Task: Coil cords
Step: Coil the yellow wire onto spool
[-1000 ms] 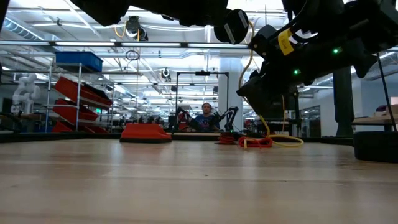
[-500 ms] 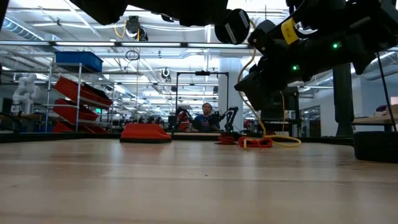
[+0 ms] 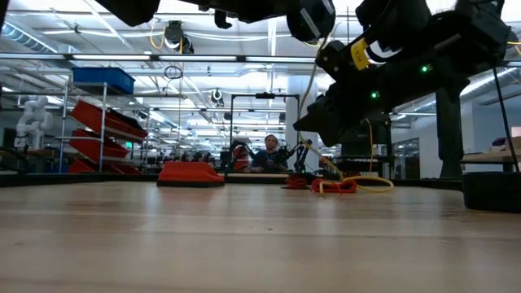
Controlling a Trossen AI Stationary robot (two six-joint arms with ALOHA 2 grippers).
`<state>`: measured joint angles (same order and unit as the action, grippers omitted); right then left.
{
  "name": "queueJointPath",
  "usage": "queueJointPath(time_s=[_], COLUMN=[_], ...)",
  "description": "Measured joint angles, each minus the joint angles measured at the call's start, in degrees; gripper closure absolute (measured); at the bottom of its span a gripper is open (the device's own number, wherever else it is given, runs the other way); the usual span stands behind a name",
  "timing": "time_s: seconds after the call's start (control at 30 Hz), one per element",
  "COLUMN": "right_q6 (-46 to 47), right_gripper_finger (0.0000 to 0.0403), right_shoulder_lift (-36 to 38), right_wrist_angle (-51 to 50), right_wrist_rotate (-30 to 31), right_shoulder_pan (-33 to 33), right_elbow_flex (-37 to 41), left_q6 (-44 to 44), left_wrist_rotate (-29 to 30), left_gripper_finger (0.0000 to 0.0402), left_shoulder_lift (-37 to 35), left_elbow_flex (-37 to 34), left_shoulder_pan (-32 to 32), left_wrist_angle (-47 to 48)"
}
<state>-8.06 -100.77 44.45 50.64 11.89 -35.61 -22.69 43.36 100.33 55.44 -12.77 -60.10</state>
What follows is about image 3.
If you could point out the tall black post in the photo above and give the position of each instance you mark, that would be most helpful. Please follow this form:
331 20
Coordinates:
449 134

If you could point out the red square case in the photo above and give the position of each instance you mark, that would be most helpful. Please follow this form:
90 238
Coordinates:
189 173

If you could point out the black pouch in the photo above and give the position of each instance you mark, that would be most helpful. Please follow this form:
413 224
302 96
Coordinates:
492 191

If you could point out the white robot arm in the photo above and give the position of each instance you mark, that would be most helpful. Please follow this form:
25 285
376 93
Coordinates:
32 118

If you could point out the metal shelf rack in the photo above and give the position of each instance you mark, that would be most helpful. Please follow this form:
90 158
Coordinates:
103 122

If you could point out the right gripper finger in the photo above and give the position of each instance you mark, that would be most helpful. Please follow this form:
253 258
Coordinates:
325 114
340 136

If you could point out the wooden desk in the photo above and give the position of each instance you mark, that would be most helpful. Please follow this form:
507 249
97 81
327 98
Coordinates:
488 156

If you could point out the black glove with red cuff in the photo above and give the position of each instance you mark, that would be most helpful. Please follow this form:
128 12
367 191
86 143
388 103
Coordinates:
334 186

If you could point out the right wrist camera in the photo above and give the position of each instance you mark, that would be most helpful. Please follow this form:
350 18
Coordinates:
334 61

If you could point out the white column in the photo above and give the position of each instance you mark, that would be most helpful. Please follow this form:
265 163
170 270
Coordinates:
293 93

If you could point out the person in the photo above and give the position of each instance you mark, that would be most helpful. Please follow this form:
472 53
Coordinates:
268 160

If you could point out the red tilted storage bin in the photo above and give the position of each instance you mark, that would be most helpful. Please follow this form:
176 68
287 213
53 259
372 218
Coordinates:
79 167
87 146
93 116

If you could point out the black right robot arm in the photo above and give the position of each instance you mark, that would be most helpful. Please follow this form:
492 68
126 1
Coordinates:
468 36

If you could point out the black monitor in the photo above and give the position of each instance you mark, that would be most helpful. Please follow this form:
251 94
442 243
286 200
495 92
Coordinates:
378 138

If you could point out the blue storage bin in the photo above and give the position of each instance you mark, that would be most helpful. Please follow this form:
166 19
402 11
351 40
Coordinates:
103 79

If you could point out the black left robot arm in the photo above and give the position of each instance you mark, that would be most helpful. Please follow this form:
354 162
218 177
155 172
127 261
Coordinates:
134 8

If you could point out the black gantry frame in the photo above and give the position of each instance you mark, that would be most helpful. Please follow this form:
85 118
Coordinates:
265 96

